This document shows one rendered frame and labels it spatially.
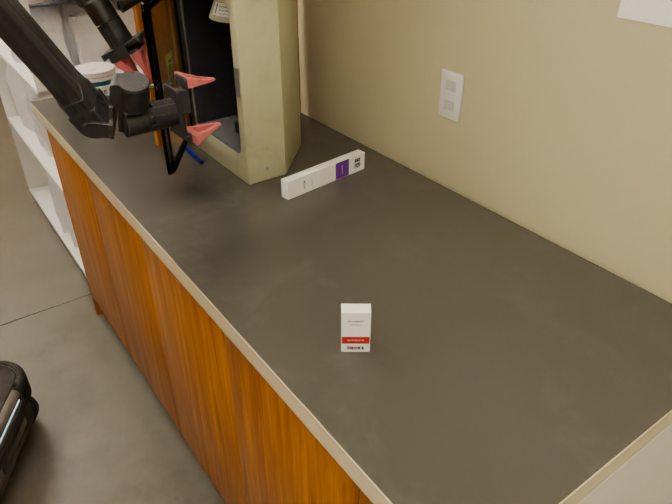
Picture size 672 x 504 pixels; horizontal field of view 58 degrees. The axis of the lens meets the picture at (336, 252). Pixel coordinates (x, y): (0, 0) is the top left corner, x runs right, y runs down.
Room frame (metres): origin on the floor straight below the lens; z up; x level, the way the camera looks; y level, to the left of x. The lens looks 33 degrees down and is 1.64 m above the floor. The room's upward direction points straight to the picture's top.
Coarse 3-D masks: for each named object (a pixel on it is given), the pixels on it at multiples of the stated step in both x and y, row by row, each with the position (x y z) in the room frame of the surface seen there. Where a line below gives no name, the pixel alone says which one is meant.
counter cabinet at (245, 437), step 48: (96, 192) 1.61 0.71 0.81; (96, 240) 1.75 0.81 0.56; (96, 288) 1.93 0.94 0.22; (144, 288) 1.36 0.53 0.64; (144, 336) 1.46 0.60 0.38; (192, 336) 1.09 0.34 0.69; (192, 384) 1.15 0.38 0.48; (240, 384) 0.90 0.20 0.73; (192, 432) 1.21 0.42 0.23; (240, 432) 0.92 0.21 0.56; (288, 432) 0.75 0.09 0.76; (240, 480) 0.95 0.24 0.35; (288, 480) 0.76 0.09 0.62; (336, 480) 0.63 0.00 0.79; (624, 480) 0.59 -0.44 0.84
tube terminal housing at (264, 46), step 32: (224, 0) 1.43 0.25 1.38; (256, 0) 1.43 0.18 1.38; (288, 0) 1.56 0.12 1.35; (256, 32) 1.42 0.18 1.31; (288, 32) 1.55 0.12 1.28; (256, 64) 1.42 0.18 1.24; (288, 64) 1.54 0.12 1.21; (192, 96) 1.63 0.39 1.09; (256, 96) 1.42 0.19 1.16; (288, 96) 1.52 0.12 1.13; (256, 128) 1.41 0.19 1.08; (288, 128) 1.51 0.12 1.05; (224, 160) 1.50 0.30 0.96; (256, 160) 1.41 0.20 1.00; (288, 160) 1.49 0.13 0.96
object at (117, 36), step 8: (112, 24) 1.41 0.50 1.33; (120, 24) 1.42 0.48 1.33; (104, 32) 1.40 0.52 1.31; (112, 32) 1.40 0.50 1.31; (120, 32) 1.41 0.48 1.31; (128, 32) 1.43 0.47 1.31; (144, 32) 1.46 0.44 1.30; (112, 40) 1.40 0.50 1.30; (120, 40) 1.41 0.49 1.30; (128, 40) 1.42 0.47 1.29; (136, 40) 1.41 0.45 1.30; (112, 48) 1.41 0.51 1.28; (120, 48) 1.40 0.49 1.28; (104, 56) 1.40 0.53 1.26
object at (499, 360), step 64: (64, 128) 1.78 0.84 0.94; (320, 128) 1.78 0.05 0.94; (128, 192) 1.35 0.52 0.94; (192, 192) 1.35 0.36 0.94; (256, 192) 1.35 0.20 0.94; (320, 192) 1.35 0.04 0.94; (384, 192) 1.35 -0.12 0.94; (448, 192) 1.35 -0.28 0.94; (192, 256) 1.06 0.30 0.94; (256, 256) 1.06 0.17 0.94; (320, 256) 1.06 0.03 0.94; (384, 256) 1.06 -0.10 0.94; (448, 256) 1.06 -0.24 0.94; (512, 256) 1.06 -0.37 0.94; (576, 256) 1.06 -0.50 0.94; (256, 320) 0.85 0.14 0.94; (320, 320) 0.85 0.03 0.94; (384, 320) 0.85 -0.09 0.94; (448, 320) 0.85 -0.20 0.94; (512, 320) 0.85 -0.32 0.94; (576, 320) 0.85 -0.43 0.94; (640, 320) 0.85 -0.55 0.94; (320, 384) 0.69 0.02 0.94; (384, 384) 0.69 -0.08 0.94; (448, 384) 0.69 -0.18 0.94; (512, 384) 0.69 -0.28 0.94; (576, 384) 0.69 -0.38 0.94; (640, 384) 0.69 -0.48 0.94; (384, 448) 0.57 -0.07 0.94; (448, 448) 0.57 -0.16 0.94; (512, 448) 0.57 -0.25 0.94; (576, 448) 0.57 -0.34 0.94; (640, 448) 0.60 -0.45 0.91
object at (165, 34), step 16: (144, 0) 1.35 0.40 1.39; (144, 16) 1.33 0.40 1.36; (160, 16) 1.46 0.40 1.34; (160, 32) 1.44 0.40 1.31; (176, 32) 1.60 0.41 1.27; (160, 48) 1.42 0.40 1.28; (176, 48) 1.58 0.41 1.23; (160, 64) 1.39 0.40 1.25; (176, 64) 1.55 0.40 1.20; (176, 144) 1.43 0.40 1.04
